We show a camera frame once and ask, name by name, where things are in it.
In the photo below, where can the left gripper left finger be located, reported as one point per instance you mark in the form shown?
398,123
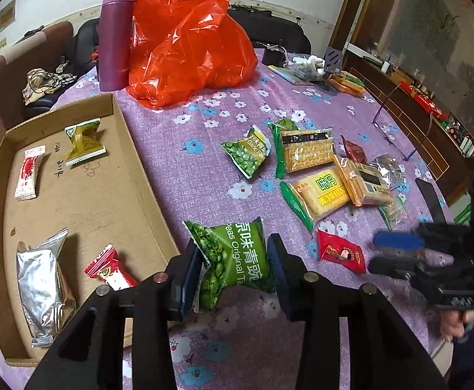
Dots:
185,270

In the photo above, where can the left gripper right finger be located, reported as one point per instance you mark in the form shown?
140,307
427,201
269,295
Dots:
288,274

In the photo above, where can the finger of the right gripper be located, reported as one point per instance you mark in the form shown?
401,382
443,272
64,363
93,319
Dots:
392,266
398,240

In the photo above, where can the clear green-edged snack packet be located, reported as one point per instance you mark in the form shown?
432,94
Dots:
393,175

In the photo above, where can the green peas snack packet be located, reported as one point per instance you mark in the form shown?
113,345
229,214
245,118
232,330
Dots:
234,254

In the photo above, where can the orange-edged cracker pack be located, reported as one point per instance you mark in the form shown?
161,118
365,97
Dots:
363,183

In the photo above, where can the yellow Weidan cracker pack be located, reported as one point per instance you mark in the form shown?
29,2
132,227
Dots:
315,196

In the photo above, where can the dark red snack packet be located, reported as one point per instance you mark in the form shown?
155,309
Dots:
354,152

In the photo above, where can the white red candy packet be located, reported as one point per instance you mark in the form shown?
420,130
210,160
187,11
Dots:
27,179

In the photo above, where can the person's right hand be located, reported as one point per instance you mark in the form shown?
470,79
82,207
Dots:
453,324

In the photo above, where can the red round-logo snack packet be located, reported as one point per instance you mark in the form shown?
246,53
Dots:
338,250

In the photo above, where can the black smartphone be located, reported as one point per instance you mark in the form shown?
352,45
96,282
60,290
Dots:
432,201

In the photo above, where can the purple floral tablecloth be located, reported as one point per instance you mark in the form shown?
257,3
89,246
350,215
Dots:
247,343

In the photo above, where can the green-edged cracker pack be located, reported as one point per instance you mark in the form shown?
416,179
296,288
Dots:
300,149

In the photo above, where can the cardboard tray box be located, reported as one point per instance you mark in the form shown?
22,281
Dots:
104,201

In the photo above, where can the silver foil packet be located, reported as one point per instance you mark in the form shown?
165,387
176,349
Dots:
46,299

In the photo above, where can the olive green snack packet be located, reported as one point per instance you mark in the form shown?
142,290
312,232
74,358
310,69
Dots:
84,141

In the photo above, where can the orange cracker packs far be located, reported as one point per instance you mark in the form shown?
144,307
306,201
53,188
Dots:
345,82

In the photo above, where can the grey phone stand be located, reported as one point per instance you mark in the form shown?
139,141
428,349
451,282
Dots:
332,63

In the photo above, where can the booklet with plastic bag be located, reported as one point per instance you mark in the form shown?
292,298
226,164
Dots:
301,70

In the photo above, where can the wooden sideboard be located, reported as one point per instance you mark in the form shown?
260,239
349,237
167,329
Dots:
417,59

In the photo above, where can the black small box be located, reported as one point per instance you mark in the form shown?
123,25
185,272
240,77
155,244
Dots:
274,54

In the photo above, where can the orange plastic bag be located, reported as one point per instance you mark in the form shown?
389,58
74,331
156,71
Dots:
162,30

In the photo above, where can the striped cloth on sofa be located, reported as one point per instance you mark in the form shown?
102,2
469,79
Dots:
40,83

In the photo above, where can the black leather sofa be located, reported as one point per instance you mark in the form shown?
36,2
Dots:
239,32

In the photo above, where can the brown armchair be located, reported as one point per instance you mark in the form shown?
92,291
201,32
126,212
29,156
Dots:
43,50

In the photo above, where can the purple thermos bottle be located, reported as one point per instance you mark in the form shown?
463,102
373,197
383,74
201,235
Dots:
114,39

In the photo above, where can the wall certificate plaque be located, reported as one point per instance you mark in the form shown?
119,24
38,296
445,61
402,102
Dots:
7,15

